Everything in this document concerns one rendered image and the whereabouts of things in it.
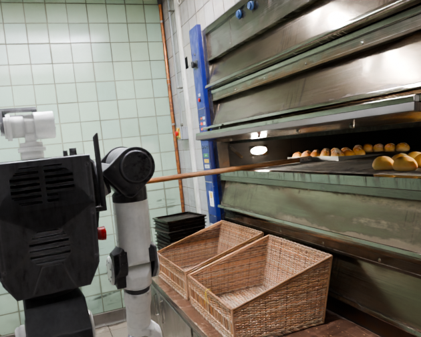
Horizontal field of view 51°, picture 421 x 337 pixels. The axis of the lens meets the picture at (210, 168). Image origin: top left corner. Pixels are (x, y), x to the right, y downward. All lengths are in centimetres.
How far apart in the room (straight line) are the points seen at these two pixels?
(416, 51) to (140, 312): 112
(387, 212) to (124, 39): 270
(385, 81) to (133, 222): 94
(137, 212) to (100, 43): 273
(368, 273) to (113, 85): 256
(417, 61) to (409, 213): 49
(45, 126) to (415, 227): 116
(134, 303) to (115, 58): 276
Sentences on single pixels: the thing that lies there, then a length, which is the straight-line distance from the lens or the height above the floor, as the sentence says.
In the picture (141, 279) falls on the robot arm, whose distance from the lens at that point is 120.
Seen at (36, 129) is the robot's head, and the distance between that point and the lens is 113.
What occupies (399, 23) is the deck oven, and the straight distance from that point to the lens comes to 158.
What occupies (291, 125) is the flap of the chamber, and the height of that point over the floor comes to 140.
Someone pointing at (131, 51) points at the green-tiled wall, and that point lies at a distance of 378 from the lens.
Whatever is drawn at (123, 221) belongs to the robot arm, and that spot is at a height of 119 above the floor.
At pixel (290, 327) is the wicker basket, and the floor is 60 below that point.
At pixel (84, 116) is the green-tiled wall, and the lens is 364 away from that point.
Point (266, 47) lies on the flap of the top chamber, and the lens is 227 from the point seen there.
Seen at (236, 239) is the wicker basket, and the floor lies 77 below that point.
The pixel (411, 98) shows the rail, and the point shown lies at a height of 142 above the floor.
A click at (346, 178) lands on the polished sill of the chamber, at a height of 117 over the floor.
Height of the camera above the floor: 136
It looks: 3 degrees down
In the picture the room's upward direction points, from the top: 6 degrees counter-clockwise
